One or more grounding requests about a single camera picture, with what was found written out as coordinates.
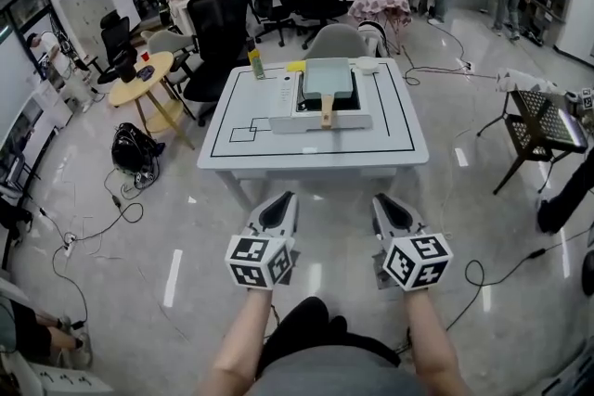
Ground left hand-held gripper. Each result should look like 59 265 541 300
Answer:
225 191 299 292

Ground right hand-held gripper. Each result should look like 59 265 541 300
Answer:
370 192 454 292

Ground white induction cooktop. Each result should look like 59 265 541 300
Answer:
268 70 374 134

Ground rectangular grey frying pan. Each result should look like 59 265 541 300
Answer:
301 57 358 130

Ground person's right forearm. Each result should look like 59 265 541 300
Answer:
402 287 470 396

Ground person's left forearm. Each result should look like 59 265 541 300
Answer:
197 288 275 396

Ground person's black shorts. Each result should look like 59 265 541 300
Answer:
263 295 401 379

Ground white table with black lines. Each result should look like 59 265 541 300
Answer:
197 57 431 210

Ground person's grey shirt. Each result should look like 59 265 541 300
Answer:
253 346 421 396

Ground black backpack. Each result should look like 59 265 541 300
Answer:
110 122 166 190

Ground yellow bottle with black cap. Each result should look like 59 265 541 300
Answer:
246 37 266 82

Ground thin red stick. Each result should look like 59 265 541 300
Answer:
407 66 498 81

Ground round wooden side table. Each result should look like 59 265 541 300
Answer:
109 51 196 150

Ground white small bowl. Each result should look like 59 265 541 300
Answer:
355 56 381 76

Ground white patterned cloth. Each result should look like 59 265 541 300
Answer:
495 68 563 96

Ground grey shell chair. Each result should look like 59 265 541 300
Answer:
303 23 370 60

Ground white drawer cabinet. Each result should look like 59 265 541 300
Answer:
25 360 115 396

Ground grey idle gripper device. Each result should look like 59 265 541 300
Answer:
562 88 594 114

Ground large black mesh office chair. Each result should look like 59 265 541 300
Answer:
183 0 255 127

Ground grey chair with armrests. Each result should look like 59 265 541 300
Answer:
140 30 197 85

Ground pink patterned tablecloth table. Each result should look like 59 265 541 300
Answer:
347 0 413 55

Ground small black office chair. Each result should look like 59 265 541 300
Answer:
96 10 141 85

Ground black floor cable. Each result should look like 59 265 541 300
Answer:
401 19 475 87
39 166 161 324
445 226 594 334

